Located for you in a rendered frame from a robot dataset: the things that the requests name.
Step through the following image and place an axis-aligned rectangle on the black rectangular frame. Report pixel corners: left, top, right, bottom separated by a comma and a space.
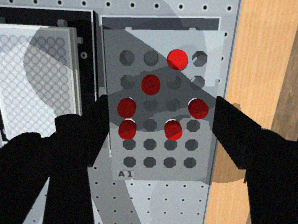
0, 5, 99, 114

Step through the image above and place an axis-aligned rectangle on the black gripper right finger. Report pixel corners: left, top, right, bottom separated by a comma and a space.
212, 96, 298, 224

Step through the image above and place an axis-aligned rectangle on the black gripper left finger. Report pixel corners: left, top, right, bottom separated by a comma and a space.
0, 94, 110, 224

